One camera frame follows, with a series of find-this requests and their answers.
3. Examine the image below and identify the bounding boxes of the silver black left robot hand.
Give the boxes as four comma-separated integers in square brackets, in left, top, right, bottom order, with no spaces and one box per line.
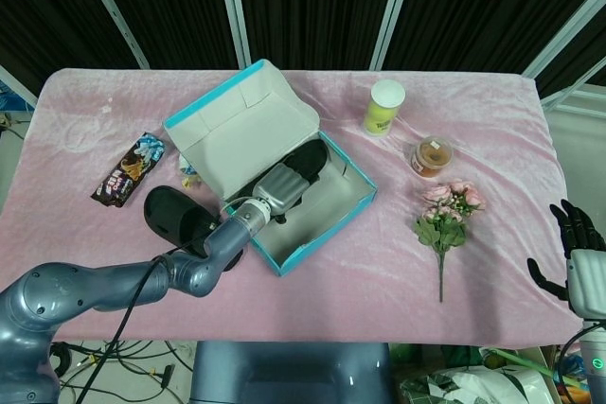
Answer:
[251,162,312,218]

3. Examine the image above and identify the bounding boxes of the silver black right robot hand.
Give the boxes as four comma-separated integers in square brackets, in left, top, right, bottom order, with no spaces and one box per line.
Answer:
[527,199,606,323]

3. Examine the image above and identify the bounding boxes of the black shoe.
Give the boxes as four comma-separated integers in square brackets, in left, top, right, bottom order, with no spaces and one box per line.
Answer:
[262,138,329,197]
[143,184,242,272]

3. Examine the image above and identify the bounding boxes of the blue cardboard shoe box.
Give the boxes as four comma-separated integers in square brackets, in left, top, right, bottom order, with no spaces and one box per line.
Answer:
[163,59,379,278]

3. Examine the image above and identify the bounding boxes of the small crumpled candy wrapper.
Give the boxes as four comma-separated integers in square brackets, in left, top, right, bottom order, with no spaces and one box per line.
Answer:
[177,153,204,190]

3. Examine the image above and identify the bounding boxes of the yellow tennis ball with print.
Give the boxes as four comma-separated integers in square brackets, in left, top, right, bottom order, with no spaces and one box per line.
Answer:
[364,113,395,136]

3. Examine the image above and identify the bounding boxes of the pink velvet table cloth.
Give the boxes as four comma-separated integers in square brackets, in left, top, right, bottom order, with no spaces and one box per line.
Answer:
[0,67,586,343]

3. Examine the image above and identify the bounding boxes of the clear tennis ball tube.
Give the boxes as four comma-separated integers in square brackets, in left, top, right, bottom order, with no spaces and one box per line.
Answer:
[363,79,407,138]

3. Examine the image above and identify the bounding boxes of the clear jar of rubber bands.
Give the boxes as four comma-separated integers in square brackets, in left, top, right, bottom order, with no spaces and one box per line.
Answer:
[410,135,455,180]

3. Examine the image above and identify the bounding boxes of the pink artificial flower bouquet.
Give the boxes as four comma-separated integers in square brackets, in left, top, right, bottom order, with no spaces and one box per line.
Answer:
[414,179,487,304]

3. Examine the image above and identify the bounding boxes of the dark cookie snack packet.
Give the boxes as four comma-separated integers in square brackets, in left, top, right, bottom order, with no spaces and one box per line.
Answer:
[91,132,168,209]

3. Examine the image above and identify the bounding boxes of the green white plastic bag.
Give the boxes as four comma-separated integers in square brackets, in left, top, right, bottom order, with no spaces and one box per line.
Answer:
[400,363,562,404]

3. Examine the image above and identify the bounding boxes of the black partition panel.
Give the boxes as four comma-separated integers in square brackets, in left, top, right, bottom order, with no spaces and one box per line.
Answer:
[89,0,239,69]
[383,0,606,77]
[235,0,409,72]
[0,0,143,100]

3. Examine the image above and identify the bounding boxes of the blue-grey robot torso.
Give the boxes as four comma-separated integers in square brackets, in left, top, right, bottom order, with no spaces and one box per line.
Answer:
[190,341,397,404]

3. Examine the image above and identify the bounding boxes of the blue printed board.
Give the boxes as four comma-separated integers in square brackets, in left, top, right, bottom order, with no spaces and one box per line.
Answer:
[0,67,39,113]

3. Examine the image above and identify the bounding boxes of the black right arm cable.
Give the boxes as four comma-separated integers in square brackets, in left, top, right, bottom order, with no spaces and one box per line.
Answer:
[560,322,598,404]

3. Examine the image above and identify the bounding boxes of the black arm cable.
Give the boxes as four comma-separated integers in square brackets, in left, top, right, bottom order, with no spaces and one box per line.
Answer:
[92,204,238,404]
[560,322,598,404]

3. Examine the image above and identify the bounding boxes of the white partition frame post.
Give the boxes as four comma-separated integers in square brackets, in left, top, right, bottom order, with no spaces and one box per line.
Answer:
[75,0,153,70]
[368,0,422,72]
[212,0,253,69]
[520,0,606,79]

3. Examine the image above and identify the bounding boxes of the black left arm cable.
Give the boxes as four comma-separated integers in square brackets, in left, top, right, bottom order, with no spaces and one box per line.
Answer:
[92,204,238,404]

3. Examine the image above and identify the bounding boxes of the tangled black floor cables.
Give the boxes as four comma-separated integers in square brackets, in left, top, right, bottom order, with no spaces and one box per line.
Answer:
[49,340,193,404]

